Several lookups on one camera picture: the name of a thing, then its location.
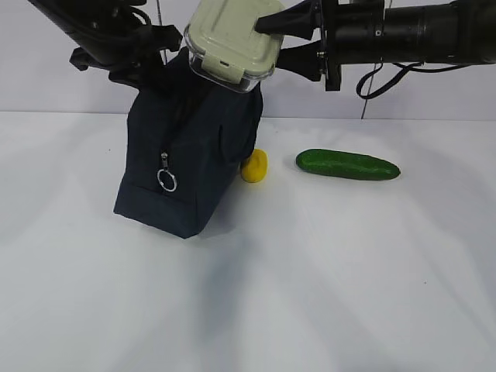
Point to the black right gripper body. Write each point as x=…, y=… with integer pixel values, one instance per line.
x=350, y=34

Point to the navy blue lunch bag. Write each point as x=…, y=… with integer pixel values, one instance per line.
x=187, y=137

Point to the yellow lemon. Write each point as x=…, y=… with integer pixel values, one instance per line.
x=254, y=169

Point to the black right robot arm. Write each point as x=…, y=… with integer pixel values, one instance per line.
x=455, y=35

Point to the green lidded glass container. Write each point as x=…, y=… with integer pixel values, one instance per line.
x=224, y=46

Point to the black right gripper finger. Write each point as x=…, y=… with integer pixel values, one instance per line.
x=298, y=21
x=305, y=60

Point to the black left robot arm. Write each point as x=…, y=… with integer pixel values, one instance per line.
x=117, y=18

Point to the dark green cucumber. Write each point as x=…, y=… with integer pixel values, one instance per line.
x=355, y=166

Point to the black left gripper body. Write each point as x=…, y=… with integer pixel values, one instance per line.
x=126, y=58

